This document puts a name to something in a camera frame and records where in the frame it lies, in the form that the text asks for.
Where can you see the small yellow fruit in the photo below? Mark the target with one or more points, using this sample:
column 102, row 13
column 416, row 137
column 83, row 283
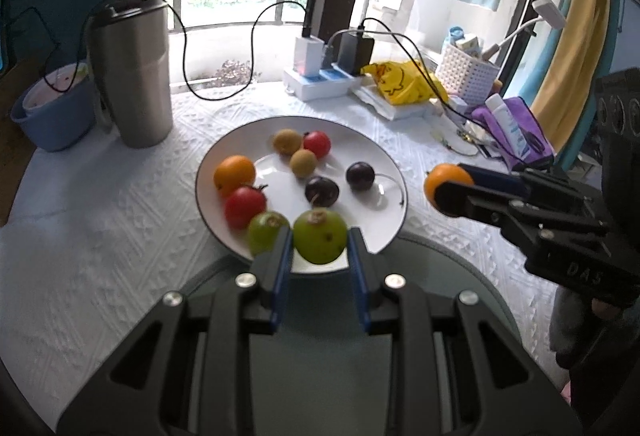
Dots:
column 287, row 141
column 303, row 163

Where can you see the dark plum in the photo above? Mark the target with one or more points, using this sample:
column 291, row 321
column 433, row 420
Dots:
column 321, row 191
column 360, row 176

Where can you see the white charger adapter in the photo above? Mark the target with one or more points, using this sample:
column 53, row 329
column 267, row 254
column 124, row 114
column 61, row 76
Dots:
column 308, row 54

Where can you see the yellow curtain right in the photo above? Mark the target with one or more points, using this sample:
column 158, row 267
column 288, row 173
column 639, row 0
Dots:
column 563, row 94

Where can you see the orange mandarin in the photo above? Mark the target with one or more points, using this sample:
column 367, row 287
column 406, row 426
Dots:
column 443, row 188

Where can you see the white ceramic plate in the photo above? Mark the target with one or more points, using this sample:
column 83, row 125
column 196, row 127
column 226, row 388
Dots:
column 379, row 212

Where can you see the white lotion tube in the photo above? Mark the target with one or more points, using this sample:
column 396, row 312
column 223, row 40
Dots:
column 508, row 124

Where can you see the white power strip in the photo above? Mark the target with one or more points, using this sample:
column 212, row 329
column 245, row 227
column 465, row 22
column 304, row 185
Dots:
column 327, row 84

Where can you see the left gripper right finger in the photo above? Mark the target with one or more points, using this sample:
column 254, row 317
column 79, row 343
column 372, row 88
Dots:
column 452, row 358

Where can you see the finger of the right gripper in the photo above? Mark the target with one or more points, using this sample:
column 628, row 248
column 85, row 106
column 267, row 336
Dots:
column 495, row 181
column 487, row 206

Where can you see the stainless steel tumbler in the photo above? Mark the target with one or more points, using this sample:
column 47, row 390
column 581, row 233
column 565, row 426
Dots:
column 127, row 54

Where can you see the white desk lamp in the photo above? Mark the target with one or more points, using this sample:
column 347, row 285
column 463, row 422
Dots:
column 546, row 11

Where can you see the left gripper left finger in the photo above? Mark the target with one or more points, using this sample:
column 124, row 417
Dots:
column 190, row 352

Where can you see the purple pouch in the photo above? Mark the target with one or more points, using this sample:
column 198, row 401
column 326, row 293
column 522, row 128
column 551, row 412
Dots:
column 541, row 154

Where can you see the round grey glass board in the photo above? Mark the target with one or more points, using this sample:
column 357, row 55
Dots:
column 320, row 374

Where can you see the red tomato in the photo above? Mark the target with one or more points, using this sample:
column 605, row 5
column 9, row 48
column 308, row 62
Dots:
column 318, row 143
column 243, row 204

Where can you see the black charger adapter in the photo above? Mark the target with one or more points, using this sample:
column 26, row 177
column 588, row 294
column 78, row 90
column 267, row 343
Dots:
column 355, row 52

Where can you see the blue plastic bowl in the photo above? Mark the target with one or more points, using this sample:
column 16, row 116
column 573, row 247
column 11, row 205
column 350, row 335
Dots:
column 57, row 111

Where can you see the yellow plastic bag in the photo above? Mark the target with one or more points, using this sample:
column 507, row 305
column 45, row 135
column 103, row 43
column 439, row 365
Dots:
column 403, row 83

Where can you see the white woven basket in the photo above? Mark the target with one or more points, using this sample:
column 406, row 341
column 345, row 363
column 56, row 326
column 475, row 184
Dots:
column 470, row 78

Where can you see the green fruit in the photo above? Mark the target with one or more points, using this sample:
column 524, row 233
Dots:
column 263, row 231
column 320, row 236

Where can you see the large orange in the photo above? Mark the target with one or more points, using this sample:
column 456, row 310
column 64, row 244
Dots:
column 232, row 173

